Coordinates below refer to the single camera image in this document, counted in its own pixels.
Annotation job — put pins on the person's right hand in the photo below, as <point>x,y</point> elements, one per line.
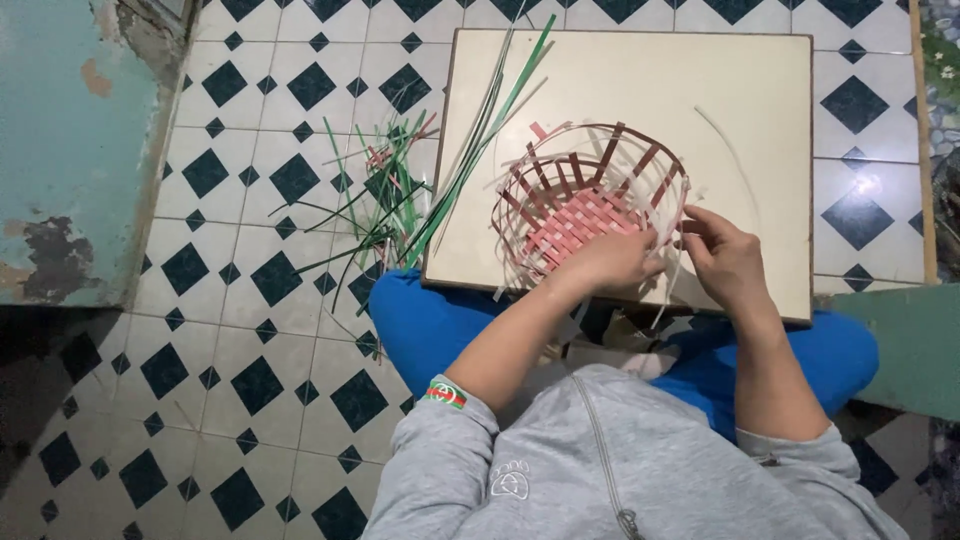
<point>724,255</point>

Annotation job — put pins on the person's left hand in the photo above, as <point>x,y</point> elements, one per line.
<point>604,262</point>

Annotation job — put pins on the person's left fingers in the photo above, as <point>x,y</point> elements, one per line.
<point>651,255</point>

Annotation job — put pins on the white plastic weaving strip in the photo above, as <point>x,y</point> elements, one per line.
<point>671,277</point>

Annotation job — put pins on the pink woven strip basket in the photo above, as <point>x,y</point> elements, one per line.
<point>581,202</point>

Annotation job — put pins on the cream square board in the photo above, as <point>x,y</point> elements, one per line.
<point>637,150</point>

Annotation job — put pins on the curved white strip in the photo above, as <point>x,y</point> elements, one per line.
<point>731,161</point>

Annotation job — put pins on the blue trousers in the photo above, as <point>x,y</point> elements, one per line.
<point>480,330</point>

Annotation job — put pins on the bundle of long green strips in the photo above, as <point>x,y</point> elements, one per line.
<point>487,127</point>

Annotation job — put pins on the grey zip sweatshirt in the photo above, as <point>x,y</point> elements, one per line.
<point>607,465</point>

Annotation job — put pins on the pile of green strips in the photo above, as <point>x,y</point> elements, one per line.
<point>375,202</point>

